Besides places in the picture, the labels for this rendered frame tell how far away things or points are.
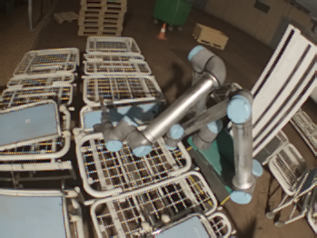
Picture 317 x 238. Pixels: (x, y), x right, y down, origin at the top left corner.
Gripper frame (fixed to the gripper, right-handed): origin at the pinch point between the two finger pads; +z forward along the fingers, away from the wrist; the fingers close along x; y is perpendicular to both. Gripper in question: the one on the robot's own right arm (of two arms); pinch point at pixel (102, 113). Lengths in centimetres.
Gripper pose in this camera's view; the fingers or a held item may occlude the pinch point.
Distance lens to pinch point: 118.5
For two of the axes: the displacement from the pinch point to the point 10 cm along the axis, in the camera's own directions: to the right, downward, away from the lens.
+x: 1.7, -8.0, -5.8
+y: 8.8, -1.4, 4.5
